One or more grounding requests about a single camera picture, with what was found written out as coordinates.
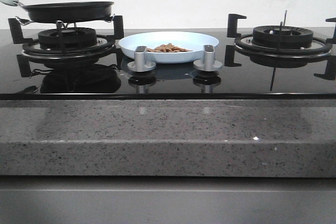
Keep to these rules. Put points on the silver wire pan reducer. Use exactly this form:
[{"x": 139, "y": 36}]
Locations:
[{"x": 25, "y": 22}]

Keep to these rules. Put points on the silver left stove knob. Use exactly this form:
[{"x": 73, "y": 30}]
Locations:
[{"x": 140, "y": 63}]

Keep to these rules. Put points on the black frying pan green handle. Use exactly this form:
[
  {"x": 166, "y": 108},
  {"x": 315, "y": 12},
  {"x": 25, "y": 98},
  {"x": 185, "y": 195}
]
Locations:
[{"x": 72, "y": 12}]

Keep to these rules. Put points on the silver right stove knob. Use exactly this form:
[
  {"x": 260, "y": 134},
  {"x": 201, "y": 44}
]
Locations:
[{"x": 208, "y": 63}]

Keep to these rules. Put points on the light blue plate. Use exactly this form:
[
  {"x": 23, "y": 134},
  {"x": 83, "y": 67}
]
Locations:
[{"x": 187, "y": 40}]

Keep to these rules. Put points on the black pan support grate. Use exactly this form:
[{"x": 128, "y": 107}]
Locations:
[
  {"x": 279, "y": 54},
  {"x": 31, "y": 47}
]

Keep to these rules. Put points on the black glass gas cooktop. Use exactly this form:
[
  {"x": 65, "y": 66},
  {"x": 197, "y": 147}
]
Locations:
[{"x": 241, "y": 77}]

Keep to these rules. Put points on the grey cabinet front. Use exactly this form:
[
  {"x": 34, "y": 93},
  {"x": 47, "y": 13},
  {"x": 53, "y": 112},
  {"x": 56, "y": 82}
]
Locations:
[{"x": 166, "y": 200}]

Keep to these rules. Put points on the brown meat pieces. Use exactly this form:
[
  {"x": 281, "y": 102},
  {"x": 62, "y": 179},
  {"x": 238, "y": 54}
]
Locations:
[{"x": 167, "y": 48}]

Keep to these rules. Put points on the black round gas burner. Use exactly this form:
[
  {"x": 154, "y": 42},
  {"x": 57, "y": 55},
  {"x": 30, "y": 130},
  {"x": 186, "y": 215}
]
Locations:
[{"x": 73, "y": 38}]

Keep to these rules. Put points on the silver stove knob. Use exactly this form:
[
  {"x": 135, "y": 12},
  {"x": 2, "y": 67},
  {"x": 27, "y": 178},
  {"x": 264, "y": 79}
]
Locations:
[
  {"x": 140, "y": 63},
  {"x": 208, "y": 63}
]

